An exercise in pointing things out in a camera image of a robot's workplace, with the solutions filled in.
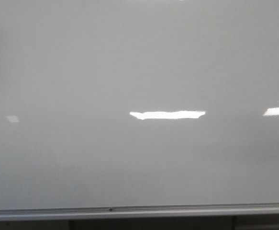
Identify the grey aluminium marker tray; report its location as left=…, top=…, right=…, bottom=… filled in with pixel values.
left=0, top=203, right=279, bottom=221

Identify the white glossy whiteboard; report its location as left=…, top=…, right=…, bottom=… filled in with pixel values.
left=0, top=0, right=279, bottom=209

